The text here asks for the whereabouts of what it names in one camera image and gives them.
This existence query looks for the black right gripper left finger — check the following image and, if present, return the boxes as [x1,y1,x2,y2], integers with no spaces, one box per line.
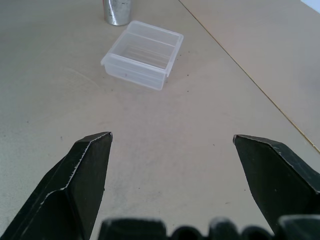
[0,131,114,240]

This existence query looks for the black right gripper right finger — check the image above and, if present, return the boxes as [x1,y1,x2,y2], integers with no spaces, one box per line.
[232,134,320,236]

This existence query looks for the clear plastic box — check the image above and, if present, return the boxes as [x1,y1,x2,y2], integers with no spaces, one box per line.
[100,20,185,92]

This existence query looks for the silver metal cylinder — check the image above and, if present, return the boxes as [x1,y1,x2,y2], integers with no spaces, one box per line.
[102,0,133,27]

